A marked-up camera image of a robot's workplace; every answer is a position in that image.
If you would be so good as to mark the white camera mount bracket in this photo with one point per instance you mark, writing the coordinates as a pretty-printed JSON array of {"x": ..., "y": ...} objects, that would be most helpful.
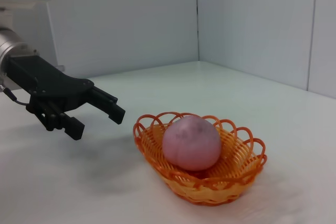
[{"x": 15, "y": 5}]

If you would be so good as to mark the orange woven plastic basket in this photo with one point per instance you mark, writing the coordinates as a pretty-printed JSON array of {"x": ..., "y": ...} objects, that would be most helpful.
[{"x": 236, "y": 161}]

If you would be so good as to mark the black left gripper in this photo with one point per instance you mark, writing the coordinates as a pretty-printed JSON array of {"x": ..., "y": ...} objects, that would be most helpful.
[{"x": 52, "y": 85}]

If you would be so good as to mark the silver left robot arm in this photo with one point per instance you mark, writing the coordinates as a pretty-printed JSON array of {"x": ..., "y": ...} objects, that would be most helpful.
[{"x": 10, "y": 44}]

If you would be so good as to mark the pink plush peach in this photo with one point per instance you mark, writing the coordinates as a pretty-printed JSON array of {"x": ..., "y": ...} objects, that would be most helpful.
[{"x": 191, "y": 145}]

